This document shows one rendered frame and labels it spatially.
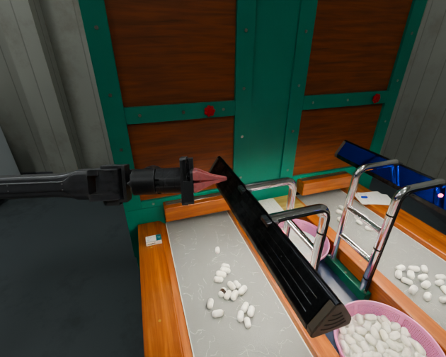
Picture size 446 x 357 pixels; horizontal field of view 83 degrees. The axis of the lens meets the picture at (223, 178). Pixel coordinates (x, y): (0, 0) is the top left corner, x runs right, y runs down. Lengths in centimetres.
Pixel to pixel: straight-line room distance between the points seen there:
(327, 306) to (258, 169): 84
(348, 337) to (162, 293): 56
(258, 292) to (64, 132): 279
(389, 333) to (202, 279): 58
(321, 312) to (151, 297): 57
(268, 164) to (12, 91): 300
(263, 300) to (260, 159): 61
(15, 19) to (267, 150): 265
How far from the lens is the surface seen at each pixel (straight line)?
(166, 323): 84
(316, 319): 49
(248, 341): 83
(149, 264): 100
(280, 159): 125
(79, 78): 323
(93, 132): 334
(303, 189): 132
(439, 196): 95
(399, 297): 103
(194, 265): 100
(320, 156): 139
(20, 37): 324
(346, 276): 109
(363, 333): 93
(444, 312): 111
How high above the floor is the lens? 146
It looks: 28 degrees down
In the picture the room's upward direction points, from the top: straight up
